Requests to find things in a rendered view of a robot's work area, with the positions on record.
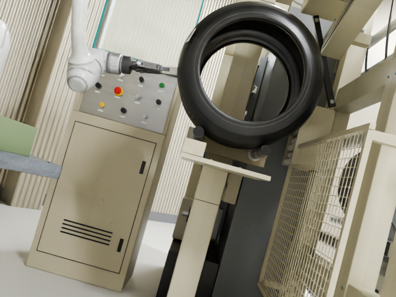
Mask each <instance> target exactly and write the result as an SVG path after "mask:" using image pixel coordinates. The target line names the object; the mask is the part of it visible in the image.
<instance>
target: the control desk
mask: <svg viewBox="0 0 396 297"><path fill-rule="evenodd" d="M181 103H182V101H181V98H180V92H179V86H178V82H177V75H171V74H162V73H161V74H148V73H139V72H136V71H134V70H132V71H131V74H123V73H121V74H120V75H117V74H107V73H105V74H103V75H101V76H100V77H99V79H98V81H97V83H96V84H95V86H93V88H92V89H90V90H88V91H87V92H81V93H79V92H77V95H76V98H75V101H74V105H73V108H72V112H71V115H70V119H69V122H68V125H67V129H66V132H65V135H64V139H63V141H62V145H61V149H60V152H59V155H58V158H57V162H56V164H57V165H59V166H62V171H61V175H60V178H59V179H53V178H52V179H51V182H50V185H49V188H48V192H47V196H46V198H45V202H44V205H43V208H42V212H41V215H40V218H39V222H38V225H37V229H36V231H35V235H34V239H33V241H32V245H31V248H30V251H29V255H28V259H27V262H26V266H29V267H32V268H35V269H39V270H43V271H46V272H50V273H54V274H56V275H60V276H64V277H67V278H71V279H75V280H78V281H82V282H85V283H89V284H92V285H95V286H99V287H102V288H106V289H110V290H112V291H116V292H121V291H122V290H123V289H124V287H125V286H126V284H127V282H128V281H129V280H130V278H131V276H132V275H133V272H134V268H135V265H136V261H137V257H138V253H139V251H140V247H141V243H142V240H143V236H144V232H145V229H146V226H147V222H148V219H149V215H150V212H151V208H152V205H153V201H154V197H155V194H156V190H157V186H158V184H159V180H160V176H161V173H162V169H163V166H164V162H165V159H166V155H167V151H168V149H169V145H170V141H171V137H172V134H173V130H174V126H175V123H176V120H177V116H178V113H179V110H180V106H181Z"/></svg>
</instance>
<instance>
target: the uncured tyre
mask: <svg viewBox="0 0 396 297"><path fill-rule="evenodd" d="M193 29H195V31H194V33H193V35H192V36H191V38H190V39H189V41H188V42H186V41H185V42H184V44H183V47H182V49H181V52H180V56H179V61H178V66H177V82H178V86H179V92H180V98H181V101H182V104H183V107H184V108H185V112H186V114H187V115H188V117H189V119H190V120H191V122H192V123H193V124H194V125H195V126H201V127H202V128H203V129H204V135H205V136H206V137H208V138H210V139H211V140H213V141H215V142H217V143H219V144H221V145H224V146H227V147H231V148H234V149H257V148H259V147H262V146H264V145H271V144H273V143H276V142H278V141H281V140H283V139H285V138H287V137H289V136H290V135H291V134H293V133H294V132H296V131H297V130H298V129H300V128H301V127H302V126H303V125H304V124H305V123H306V121H307V120H308V119H309V117H310V116H311V115H312V113H313V111H314V110H315V108H316V106H317V104H318V101H319V99H320V96H321V92H322V87H323V81H324V65H323V60H322V55H321V52H320V49H319V47H318V44H317V42H316V40H315V38H314V36H313V35H312V33H311V32H310V30H309V29H308V28H307V27H306V26H305V24H304V23H303V22H302V21H300V20H299V19H298V18H297V17H296V16H294V15H293V14H291V13H290V12H288V11H287V10H285V9H283V8H281V7H278V6H276V5H272V4H269V3H265V2H257V1H244V2H237V3H233V4H229V5H226V6H223V7H221V8H219V9H217V10H215V11H213V12H212V13H210V14H209V15H208V16H206V17H205V18H203V19H202V20H201V21H200V22H199V23H198V24H197V25H196V26H195V27H194V28H193ZM188 37H189V36H188ZM188 37H187V38H188ZM186 40H187V39H186ZM240 43H247V44H254V45H258V46H260V47H262V48H264V49H266V50H268V51H269V52H271V53H272V54H273V55H274V56H275V57H276V58H277V59H278V60H279V62H280V63H281V64H282V66H283V69H284V70H285V74H286V77H287V81H288V93H287V97H286V101H285V103H284V106H283V108H282V109H281V111H280V113H279V114H278V115H277V116H276V117H274V118H270V119H268V120H263V121H243V120H239V119H236V118H233V117H231V116H229V115H227V114H225V113H224V112H222V111H221V110H220V109H218V108H217V107H216V106H215V105H214V104H213V103H212V101H211V100H210V98H209V97H208V96H207V94H206V92H205V90H204V88H203V84H202V81H201V74H202V71H203V69H204V66H205V65H206V63H207V62H208V60H209V59H210V58H211V57H212V56H213V55H214V54H215V53H216V52H218V51H219V50H220V49H222V48H224V47H226V46H229V45H233V44H240ZM188 110H189V111H190V112H191V114H192V115H193V117H194V119H192V118H191V116H190V114H189V113H188V112H187V111H188ZM228 144H230V145H232V146H230V145H228Z"/></svg>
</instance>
